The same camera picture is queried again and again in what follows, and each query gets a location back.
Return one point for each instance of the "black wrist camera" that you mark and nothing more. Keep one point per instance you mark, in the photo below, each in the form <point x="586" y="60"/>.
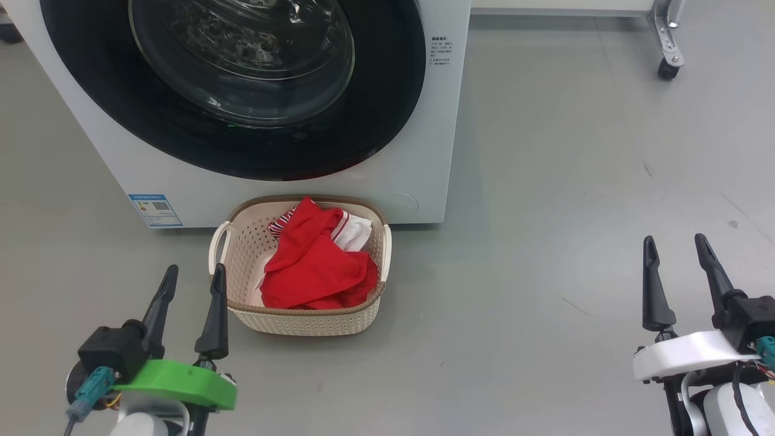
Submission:
<point x="754" y="321"/>
<point x="112" y="351"/>

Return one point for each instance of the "white partition panel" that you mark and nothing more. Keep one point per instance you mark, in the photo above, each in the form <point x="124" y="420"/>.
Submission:
<point x="557" y="6"/>

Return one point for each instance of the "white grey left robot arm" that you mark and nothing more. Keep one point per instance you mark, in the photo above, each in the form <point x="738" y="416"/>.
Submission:
<point x="142" y="424"/>

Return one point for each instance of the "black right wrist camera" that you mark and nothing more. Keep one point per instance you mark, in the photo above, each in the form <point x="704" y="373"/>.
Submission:
<point x="754" y="321"/>

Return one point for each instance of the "cream perforated laundry basket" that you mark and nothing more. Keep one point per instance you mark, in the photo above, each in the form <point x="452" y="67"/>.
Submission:
<point x="303" y="321"/>

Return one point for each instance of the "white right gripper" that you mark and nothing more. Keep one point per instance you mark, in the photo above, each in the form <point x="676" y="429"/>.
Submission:
<point x="684" y="354"/>

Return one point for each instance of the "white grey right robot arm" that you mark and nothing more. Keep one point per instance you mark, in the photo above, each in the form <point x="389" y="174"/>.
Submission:
<point x="720" y="412"/>

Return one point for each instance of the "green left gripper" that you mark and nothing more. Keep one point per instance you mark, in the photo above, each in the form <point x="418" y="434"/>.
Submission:
<point x="181" y="378"/>

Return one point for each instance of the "washing machine glass door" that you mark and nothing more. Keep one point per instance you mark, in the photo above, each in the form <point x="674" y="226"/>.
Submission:
<point x="375" y="91"/>

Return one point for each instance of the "white front-load washing machine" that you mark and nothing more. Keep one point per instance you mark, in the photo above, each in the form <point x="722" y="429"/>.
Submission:
<point x="393" y="181"/>

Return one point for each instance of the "red garment with label tag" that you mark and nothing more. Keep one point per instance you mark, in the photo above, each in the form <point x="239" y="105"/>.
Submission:
<point x="309" y="272"/>

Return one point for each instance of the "blue energy label sticker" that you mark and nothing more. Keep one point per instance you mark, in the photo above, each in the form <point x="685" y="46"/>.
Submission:
<point x="155" y="210"/>

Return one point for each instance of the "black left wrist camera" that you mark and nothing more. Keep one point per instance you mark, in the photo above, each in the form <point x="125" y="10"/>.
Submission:
<point x="112" y="351"/>

